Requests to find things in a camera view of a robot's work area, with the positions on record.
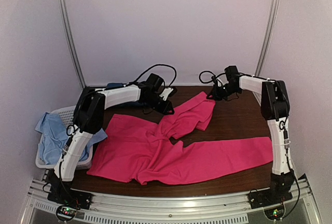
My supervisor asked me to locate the right aluminium frame post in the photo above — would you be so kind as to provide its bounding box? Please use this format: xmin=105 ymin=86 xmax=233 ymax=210
xmin=255 ymin=0 xmax=280 ymax=76

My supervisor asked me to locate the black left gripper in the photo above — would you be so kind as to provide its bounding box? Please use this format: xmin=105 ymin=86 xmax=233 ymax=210
xmin=144 ymin=94 xmax=175 ymax=116

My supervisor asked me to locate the left circuit board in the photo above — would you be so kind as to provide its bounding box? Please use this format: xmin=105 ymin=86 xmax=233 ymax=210
xmin=56 ymin=205 xmax=78 ymax=222

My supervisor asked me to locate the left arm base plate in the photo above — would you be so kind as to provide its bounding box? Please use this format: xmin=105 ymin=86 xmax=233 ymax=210
xmin=47 ymin=189 xmax=92 ymax=210

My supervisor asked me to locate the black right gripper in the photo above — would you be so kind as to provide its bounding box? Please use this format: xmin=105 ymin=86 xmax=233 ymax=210
xmin=207 ymin=82 xmax=240 ymax=101

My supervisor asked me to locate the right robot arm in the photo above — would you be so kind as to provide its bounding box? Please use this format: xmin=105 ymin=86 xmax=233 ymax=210
xmin=207 ymin=65 xmax=296 ymax=204

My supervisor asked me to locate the dark blue polo shirt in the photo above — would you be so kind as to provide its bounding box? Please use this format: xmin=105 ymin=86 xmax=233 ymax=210
xmin=104 ymin=82 xmax=124 ymax=91

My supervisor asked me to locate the aluminium front rail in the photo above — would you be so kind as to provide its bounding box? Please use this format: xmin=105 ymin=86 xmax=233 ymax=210
xmin=19 ymin=172 xmax=322 ymax=223

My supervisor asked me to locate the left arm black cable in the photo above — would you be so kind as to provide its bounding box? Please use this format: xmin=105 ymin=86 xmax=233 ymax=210
xmin=124 ymin=64 xmax=177 ymax=89

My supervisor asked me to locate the left aluminium frame post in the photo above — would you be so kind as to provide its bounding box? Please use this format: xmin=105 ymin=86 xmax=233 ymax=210
xmin=58 ymin=0 xmax=86 ymax=89

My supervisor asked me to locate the right circuit board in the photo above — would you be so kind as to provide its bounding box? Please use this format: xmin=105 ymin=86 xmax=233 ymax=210
xmin=264 ymin=205 xmax=285 ymax=221

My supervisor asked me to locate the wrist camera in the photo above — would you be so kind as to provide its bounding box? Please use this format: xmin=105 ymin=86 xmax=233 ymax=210
xmin=211 ymin=75 xmax=223 ymax=87
xmin=159 ymin=87 xmax=177 ymax=101

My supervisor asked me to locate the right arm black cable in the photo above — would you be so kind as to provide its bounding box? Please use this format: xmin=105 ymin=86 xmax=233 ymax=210
xmin=199 ymin=70 xmax=225 ymax=85

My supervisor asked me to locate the light blue garment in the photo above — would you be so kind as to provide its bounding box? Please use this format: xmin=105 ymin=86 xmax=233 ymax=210
xmin=35 ymin=112 xmax=108 ymax=165

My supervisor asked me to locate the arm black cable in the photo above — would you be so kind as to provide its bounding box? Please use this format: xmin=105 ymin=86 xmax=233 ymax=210
xmin=199 ymin=70 xmax=225 ymax=85
xmin=124 ymin=64 xmax=177 ymax=89

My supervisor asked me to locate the aluminium frame post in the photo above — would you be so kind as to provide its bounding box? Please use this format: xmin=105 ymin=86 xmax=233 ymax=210
xmin=58 ymin=0 xmax=86 ymax=89
xmin=255 ymin=0 xmax=280 ymax=76

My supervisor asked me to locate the circuit board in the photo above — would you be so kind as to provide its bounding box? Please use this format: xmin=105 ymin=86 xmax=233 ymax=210
xmin=56 ymin=205 xmax=78 ymax=222
xmin=264 ymin=205 xmax=285 ymax=221

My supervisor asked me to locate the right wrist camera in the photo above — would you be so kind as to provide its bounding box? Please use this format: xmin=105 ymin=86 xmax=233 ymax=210
xmin=211 ymin=75 xmax=223 ymax=87

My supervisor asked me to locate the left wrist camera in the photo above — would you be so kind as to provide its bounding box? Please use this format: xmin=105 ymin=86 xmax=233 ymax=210
xmin=159 ymin=87 xmax=177 ymax=101

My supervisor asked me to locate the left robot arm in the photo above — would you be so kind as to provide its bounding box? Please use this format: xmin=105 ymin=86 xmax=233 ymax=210
xmin=47 ymin=73 xmax=177 ymax=205

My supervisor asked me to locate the red garment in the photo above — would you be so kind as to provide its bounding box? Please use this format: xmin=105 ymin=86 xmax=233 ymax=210
xmin=87 ymin=92 xmax=273 ymax=185

